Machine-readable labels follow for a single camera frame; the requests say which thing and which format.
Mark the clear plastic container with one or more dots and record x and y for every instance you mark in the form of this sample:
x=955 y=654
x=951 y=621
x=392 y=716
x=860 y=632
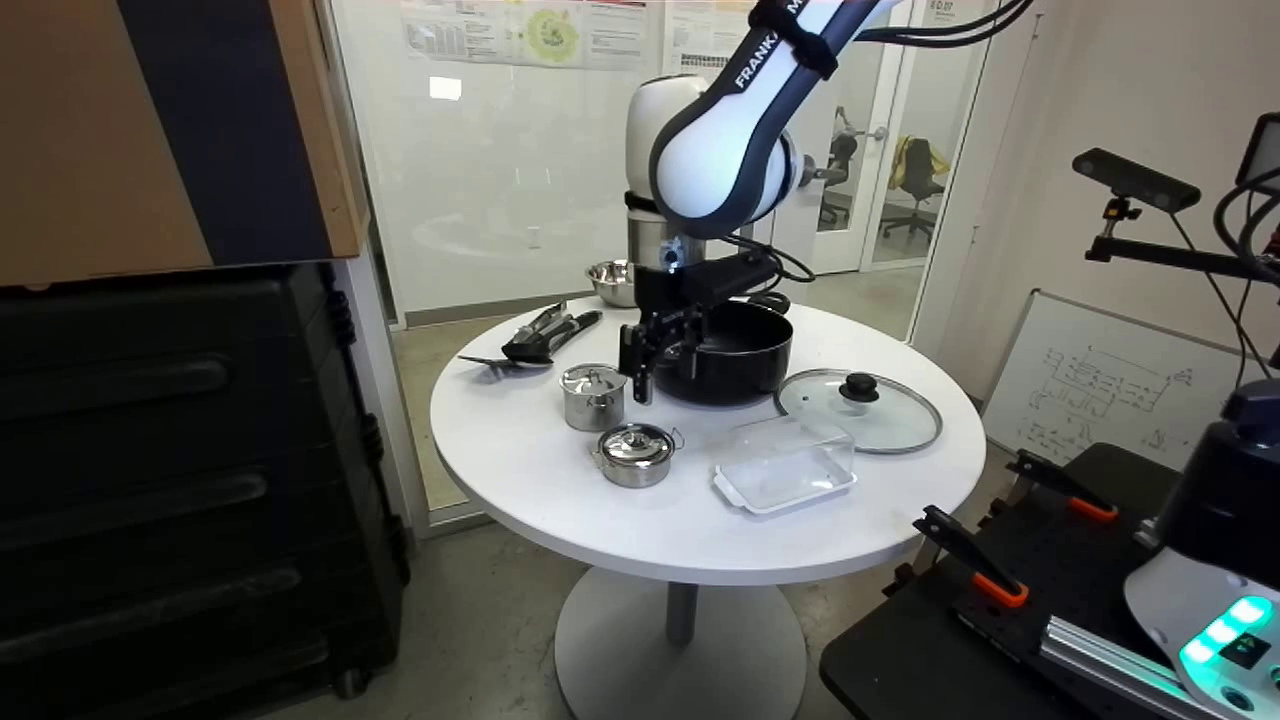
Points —
x=784 y=478

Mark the brown cardboard box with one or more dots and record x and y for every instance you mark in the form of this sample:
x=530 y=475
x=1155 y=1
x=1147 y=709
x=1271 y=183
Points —
x=81 y=135

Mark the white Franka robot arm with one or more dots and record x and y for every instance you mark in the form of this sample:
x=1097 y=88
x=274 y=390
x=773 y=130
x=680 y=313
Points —
x=722 y=145

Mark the steel mixing bowl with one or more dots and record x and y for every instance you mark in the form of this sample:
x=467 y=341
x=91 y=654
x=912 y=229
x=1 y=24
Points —
x=608 y=280

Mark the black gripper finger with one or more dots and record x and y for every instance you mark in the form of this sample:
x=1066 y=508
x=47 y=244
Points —
x=638 y=361
x=680 y=341

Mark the small white paper note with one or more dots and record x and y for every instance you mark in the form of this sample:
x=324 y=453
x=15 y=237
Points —
x=445 y=88

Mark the poster with green circle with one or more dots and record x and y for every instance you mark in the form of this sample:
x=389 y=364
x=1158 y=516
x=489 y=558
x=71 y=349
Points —
x=534 y=30

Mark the white text poster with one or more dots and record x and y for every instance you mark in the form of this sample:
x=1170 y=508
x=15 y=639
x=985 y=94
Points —
x=694 y=33

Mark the black perforated workbench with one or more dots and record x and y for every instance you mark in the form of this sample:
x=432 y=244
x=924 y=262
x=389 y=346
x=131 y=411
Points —
x=907 y=666

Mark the shallow steel pan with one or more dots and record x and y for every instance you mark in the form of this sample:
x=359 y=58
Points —
x=634 y=453

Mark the glass lid with black knob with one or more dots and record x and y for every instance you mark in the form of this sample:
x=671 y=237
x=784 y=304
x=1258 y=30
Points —
x=856 y=405

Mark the black clamp with orange tip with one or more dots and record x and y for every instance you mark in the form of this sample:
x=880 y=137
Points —
x=1066 y=487
x=965 y=552

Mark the black kitchen tongs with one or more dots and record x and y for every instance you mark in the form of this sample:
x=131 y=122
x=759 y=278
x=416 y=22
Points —
x=540 y=336

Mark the large black pot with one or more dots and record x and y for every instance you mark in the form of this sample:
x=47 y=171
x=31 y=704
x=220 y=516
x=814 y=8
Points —
x=732 y=364

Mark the white table pedestal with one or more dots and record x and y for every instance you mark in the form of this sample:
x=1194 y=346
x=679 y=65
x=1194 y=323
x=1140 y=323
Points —
x=680 y=654

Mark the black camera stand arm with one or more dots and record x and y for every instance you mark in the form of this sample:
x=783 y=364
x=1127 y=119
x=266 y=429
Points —
x=1174 y=253

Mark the small steel pot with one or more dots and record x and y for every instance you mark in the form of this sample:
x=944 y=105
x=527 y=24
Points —
x=595 y=405

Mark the whiteboard with drawings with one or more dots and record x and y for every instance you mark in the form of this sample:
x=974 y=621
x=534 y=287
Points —
x=1105 y=384

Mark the large black hard case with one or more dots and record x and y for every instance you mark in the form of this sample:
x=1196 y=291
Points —
x=160 y=466

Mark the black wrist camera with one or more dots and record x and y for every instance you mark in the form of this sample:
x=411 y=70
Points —
x=742 y=273

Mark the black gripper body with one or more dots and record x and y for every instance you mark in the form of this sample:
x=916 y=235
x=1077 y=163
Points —
x=672 y=297

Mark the office chair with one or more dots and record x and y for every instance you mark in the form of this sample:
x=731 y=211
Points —
x=922 y=183

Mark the silver slotted spatula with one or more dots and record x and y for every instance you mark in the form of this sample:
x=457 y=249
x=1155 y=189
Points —
x=501 y=361

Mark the aluminium rail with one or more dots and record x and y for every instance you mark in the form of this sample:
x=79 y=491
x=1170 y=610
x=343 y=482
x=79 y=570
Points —
x=1095 y=663

